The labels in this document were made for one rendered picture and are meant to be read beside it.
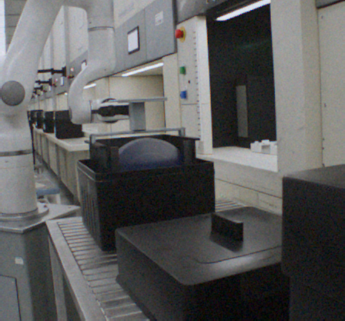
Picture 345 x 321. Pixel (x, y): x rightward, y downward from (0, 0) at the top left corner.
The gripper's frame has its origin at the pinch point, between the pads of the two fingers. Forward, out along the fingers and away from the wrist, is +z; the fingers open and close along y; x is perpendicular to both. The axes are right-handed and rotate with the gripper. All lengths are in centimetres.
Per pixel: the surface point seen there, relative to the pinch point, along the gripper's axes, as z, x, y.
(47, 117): -401, -6, -12
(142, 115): 13.7, -1.3, -0.9
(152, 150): 19.6, -9.3, -1.0
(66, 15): -353, 104, -33
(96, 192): 24.6, -16.7, 13.3
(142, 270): 56, -23, 13
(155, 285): 61, -23, 13
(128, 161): 19.6, -11.3, 4.5
